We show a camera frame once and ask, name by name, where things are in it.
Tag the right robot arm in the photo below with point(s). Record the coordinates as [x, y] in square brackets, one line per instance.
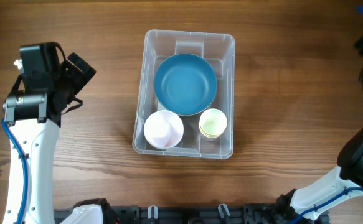
[343, 182]

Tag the pink plastic cup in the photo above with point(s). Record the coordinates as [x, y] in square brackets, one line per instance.
[207, 138]

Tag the cream plastic cup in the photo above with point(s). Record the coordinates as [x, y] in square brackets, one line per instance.
[213, 121]

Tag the clear plastic storage container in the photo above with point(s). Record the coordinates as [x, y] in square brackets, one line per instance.
[219, 51]

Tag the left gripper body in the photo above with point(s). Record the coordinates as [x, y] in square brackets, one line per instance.
[73, 77]

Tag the dark blue bowl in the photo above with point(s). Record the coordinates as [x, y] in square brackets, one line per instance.
[185, 84]

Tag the yellow plastic cup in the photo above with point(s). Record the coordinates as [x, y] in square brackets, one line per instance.
[207, 135]

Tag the pale pink small bowl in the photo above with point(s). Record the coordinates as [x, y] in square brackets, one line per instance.
[163, 129]

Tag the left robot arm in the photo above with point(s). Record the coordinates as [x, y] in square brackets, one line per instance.
[44, 91]

